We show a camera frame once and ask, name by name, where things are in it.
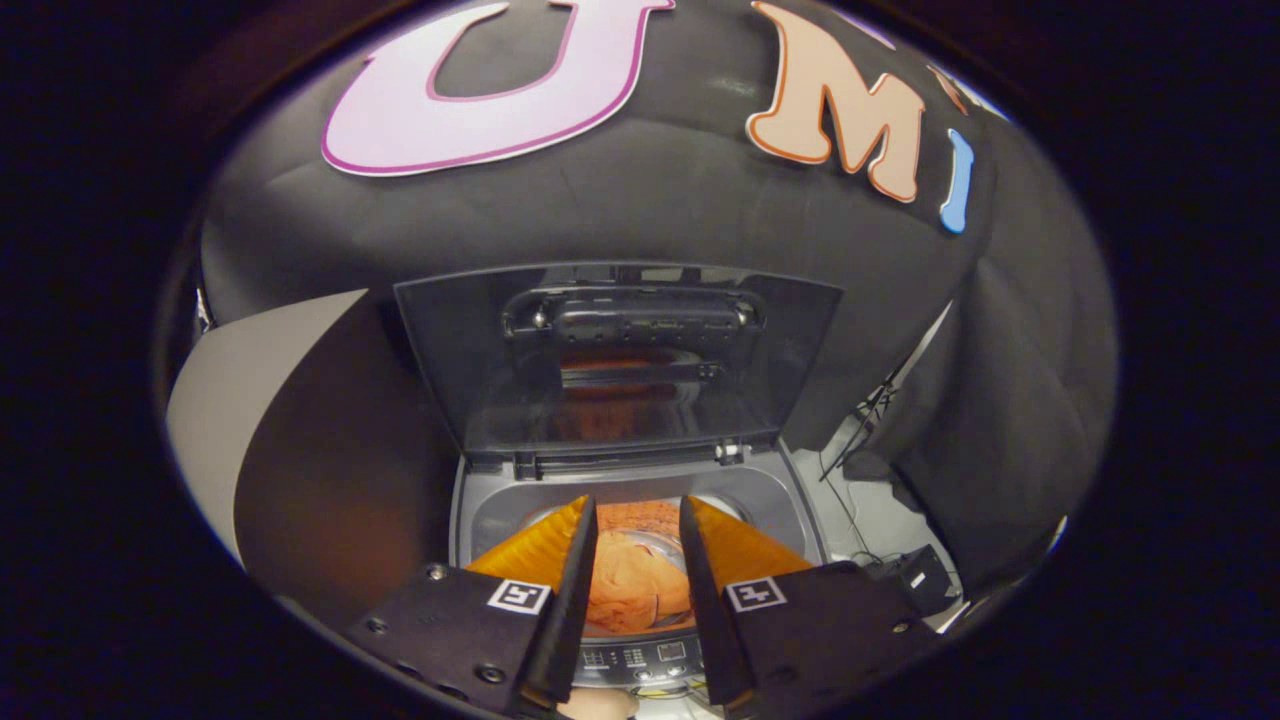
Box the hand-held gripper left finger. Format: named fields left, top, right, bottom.
left=345, top=495, right=601, bottom=716

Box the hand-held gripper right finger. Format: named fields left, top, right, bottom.
left=678, top=495, right=941, bottom=716

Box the orange garment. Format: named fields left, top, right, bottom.
left=585, top=500, right=696, bottom=636

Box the grey washing machine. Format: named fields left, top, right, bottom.
left=448, top=440, right=831, bottom=706

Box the dark washing machine lid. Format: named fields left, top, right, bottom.
left=393, top=262, right=844, bottom=471

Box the person's knee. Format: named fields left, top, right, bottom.
left=560, top=690, right=641, bottom=720

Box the black box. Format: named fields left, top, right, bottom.
left=870, top=545, right=961, bottom=616

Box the metal light stand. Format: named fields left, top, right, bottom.
left=820, top=370, right=901, bottom=481

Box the white and black cabinet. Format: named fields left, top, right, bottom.
left=165, top=288, right=461, bottom=601

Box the black backdrop cloth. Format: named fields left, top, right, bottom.
left=195, top=0, right=1119, bottom=591

